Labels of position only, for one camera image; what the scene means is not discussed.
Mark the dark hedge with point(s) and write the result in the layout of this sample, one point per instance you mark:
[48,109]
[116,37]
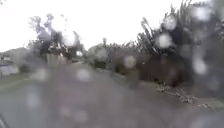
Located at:
[150,66]

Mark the grass verge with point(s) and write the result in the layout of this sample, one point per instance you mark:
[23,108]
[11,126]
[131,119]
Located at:
[11,79]
[180,95]

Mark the tree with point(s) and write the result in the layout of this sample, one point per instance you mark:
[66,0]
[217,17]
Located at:
[50,40]

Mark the pale low building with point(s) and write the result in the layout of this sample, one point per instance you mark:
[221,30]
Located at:
[7,67]

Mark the grey asphalt road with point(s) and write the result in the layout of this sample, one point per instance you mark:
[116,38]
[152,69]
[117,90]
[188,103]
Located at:
[90,100]

